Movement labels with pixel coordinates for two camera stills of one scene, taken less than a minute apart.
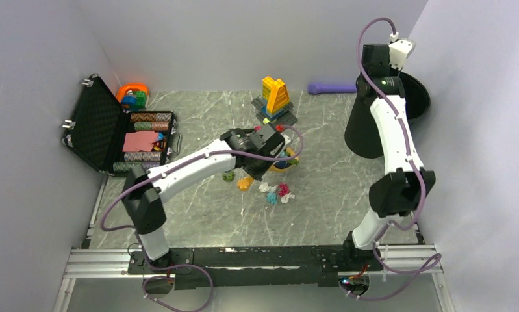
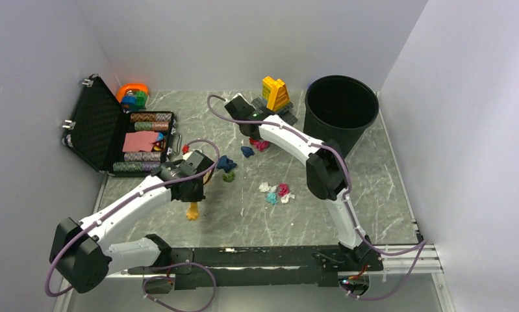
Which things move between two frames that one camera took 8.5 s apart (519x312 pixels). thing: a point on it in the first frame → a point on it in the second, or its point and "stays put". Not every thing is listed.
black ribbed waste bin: x=361 y=136 → x=339 y=107
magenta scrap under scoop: x=284 y=189 stays put
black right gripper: x=393 y=72 → x=253 y=137
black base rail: x=249 y=268 stays put
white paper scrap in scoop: x=264 y=187 stays put
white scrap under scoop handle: x=285 y=199 stays put
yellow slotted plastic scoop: x=245 y=183 → x=193 y=213
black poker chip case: x=112 y=140 stays put
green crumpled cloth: x=229 y=176 stays put
